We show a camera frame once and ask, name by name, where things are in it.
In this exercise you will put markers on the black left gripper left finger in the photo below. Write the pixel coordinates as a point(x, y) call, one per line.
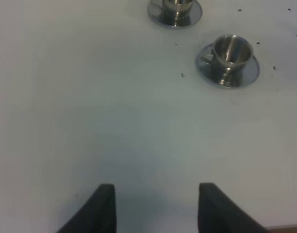
point(97, 215)

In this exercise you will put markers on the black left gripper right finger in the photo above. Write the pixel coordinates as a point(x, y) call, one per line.
point(217, 213)

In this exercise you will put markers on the near stainless steel saucer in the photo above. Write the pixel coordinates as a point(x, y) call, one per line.
point(248, 75)

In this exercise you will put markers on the stainless steel saucer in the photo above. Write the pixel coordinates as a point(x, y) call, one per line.
point(188, 21)
point(248, 75)

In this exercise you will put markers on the near stainless steel teacup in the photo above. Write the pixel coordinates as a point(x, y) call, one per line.
point(229, 53)

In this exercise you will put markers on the stainless steel teacup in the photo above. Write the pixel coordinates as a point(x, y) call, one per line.
point(229, 53)
point(173, 9)

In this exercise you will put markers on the far stainless steel teacup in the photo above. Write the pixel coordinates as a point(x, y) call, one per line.
point(173, 9)

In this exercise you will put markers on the far stainless steel saucer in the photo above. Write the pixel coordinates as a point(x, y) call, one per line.
point(188, 21)

